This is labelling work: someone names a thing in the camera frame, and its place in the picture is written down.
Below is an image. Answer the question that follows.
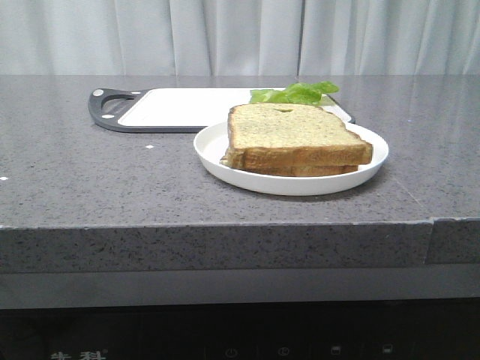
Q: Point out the bread slice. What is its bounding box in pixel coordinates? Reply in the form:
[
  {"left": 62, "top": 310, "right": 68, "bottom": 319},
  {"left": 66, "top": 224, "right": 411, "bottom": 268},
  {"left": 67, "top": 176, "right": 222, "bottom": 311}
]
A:
[
  {"left": 241, "top": 165, "right": 359, "bottom": 177},
  {"left": 223, "top": 103, "right": 373, "bottom": 170}
]

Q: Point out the green lettuce leaf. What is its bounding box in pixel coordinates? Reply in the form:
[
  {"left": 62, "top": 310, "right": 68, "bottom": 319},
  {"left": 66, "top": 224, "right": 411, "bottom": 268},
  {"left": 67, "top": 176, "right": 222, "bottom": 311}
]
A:
[{"left": 249, "top": 81, "right": 340, "bottom": 106}]

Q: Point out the white round plate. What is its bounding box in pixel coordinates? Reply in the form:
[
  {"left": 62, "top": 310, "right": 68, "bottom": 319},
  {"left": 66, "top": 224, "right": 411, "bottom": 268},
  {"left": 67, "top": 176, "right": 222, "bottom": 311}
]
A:
[{"left": 193, "top": 122, "right": 389, "bottom": 196}]

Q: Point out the white pleated curtain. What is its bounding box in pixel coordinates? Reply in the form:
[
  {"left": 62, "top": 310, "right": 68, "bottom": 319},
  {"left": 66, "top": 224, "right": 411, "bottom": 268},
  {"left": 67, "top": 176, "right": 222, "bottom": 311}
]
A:
[{"left": 1, "top": 1, "right": 479, "bottom": 76}]

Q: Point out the black appliance control panel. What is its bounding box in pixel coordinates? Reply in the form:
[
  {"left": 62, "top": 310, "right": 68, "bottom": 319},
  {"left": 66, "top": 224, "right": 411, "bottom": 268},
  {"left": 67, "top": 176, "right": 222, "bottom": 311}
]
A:
[{"left": 1, "top": 298, "right": 479, "bottom": 359}]

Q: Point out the white cutting board grey handle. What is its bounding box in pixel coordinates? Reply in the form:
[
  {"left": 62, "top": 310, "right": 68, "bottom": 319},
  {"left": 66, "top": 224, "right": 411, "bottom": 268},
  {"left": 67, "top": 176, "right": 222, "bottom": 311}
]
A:
[{"left": 87, "top": 87, "right": 356, "bottom": 134}]

